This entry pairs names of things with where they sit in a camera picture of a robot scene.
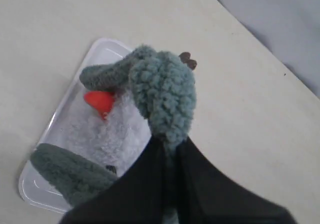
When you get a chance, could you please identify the white plastic tray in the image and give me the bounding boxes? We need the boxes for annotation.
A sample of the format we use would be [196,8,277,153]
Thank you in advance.
[17,37,153,214]

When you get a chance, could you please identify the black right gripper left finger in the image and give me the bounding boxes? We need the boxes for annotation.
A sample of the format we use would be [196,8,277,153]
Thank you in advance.
[60,136,175,224]

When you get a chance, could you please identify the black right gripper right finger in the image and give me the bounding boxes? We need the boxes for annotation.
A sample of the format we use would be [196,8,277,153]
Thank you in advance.
[176,138,296,224]

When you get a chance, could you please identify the white backdrop curtain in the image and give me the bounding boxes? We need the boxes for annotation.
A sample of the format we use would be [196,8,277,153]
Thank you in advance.
[217,0,320,96]

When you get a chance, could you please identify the green fuzzy scarf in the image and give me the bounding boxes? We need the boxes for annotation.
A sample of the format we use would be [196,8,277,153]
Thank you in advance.
[30,45,197,224]

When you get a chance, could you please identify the white plush snowman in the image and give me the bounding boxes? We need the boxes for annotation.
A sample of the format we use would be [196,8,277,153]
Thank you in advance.
[61,49,197,175]

